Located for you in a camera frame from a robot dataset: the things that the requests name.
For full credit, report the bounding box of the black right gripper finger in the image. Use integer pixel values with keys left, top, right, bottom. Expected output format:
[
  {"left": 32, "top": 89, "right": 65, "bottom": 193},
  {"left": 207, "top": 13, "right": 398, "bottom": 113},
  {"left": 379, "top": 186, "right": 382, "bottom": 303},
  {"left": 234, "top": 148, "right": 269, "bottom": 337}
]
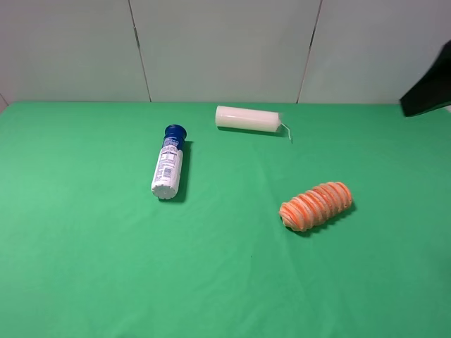
[{"left": 400, "top": 42, "right": 451, "bottom": 117}]

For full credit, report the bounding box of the orange white spiral foam roll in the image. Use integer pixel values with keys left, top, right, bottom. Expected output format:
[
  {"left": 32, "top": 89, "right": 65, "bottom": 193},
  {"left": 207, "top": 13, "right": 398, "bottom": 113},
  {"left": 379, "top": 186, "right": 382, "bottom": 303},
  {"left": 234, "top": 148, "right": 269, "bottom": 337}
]
[{"left": 278, "top": 182, "right": 353, "bottom": 232}]

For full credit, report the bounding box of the white pillar candle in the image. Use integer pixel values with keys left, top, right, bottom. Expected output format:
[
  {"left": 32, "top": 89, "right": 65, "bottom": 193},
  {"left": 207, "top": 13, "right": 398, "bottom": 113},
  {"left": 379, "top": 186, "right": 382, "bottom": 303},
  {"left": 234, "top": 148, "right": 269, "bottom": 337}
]
[{"left": 215, "top": 106, "right": 292, "bottom": 142}]

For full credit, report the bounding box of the white bottle with blue cap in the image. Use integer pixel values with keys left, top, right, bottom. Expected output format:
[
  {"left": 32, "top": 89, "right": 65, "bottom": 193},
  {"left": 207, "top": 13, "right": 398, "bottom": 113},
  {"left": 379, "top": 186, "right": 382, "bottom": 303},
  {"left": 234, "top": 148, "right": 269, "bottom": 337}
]
[{"left": 151, "top": 125, "right": 187, "bottom": 200}]

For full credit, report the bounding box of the green table cloth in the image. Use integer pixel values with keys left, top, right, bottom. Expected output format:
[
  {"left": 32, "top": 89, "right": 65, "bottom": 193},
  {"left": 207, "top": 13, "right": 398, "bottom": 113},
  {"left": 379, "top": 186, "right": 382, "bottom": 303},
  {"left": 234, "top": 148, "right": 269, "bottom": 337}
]
[{"left": 1, "top": 102, "right": 450, "bottom": 337}]

